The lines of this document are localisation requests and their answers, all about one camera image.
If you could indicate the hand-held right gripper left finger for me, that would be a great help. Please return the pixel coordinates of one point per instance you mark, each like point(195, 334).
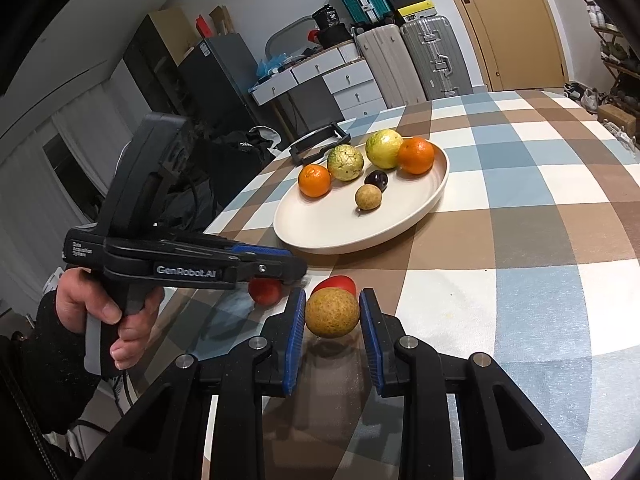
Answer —
point(295, 345)

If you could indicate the assorted shoes collection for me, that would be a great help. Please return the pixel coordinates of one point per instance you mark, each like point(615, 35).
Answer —
point(600, 15)

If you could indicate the person's left hand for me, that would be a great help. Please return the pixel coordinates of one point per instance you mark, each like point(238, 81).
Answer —
point(75, 300)

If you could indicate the red flat box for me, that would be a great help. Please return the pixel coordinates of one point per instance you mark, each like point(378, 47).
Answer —
point(202, 26)

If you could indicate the dark grey refrigerator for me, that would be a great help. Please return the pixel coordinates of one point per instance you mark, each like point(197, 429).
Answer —
point(225, 75)

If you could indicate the white desk with drawers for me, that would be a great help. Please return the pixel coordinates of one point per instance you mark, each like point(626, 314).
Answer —
point(345, 85)

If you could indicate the yellow-green citrus fruit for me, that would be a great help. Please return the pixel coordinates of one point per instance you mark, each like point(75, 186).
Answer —
point(384, 149)

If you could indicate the tan cardboard box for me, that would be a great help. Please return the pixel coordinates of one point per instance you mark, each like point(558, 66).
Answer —
point(172, 27)

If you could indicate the white suitcase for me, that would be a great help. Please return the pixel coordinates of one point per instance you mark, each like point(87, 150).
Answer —
point(387, 67)

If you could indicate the small brown cardboard box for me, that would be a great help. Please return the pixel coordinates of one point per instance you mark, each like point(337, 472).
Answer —
point(617, 117)

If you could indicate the pile of dark shoes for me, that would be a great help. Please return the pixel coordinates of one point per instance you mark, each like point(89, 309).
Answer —
point(582, 95)

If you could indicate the silver suitcase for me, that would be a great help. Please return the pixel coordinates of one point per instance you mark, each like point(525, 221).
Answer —
point(435, 57)

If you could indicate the black storage bag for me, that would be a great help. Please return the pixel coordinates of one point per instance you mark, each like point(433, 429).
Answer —
point(337, 34)

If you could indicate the red tomato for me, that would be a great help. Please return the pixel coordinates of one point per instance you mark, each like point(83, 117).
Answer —
point(266, 292)
point(336, 282)

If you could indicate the person's left forearm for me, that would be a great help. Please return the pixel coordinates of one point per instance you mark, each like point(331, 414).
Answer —
point(55, 370)

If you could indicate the tall black cabinet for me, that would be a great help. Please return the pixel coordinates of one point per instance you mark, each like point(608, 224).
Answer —
point(150, 65)

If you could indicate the orange mandarin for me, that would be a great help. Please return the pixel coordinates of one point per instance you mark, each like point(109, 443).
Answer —
point(416, 155)
point(315, 180)

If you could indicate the black metal bracket frame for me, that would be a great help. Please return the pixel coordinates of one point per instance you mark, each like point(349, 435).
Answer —
point(300, 152)

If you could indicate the black and white jacket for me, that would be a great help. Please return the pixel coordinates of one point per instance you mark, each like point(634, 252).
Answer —
point(225, 165)

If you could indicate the black printed paper bag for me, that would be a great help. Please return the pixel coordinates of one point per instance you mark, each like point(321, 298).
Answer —
point(326, 16)

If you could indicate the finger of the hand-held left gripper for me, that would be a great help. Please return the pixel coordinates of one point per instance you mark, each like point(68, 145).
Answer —
point(265, 251)
point(270, 271)

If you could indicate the green mottled citrus fruit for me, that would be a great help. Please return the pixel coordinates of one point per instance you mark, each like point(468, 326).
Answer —
point(345, 162)

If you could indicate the brown longan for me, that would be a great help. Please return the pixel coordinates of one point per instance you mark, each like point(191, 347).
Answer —
point(332, 312)
point(368, 196)

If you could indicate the wooden shoe rack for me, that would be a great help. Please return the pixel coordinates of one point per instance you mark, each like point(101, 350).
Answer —
point(612, 55)

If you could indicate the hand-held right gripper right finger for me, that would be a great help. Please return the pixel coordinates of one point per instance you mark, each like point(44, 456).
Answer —
point(369, 345)

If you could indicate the grey arched mirror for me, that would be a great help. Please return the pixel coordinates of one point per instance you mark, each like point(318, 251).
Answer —
point(280, 32)

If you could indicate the blue plastic bag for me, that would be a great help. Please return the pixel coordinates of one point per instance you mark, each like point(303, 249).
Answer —
point(270, 66)

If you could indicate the wooden door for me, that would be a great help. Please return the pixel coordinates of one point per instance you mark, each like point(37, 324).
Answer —
point(505, 25)

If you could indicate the cream round plate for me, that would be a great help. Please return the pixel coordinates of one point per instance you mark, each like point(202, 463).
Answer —
point(350, 230)

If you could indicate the dark purple plum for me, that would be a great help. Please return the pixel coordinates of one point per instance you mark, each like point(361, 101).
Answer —
point(376, 179)

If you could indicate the white sneakers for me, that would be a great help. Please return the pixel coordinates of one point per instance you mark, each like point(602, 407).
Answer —
point(625, 135)

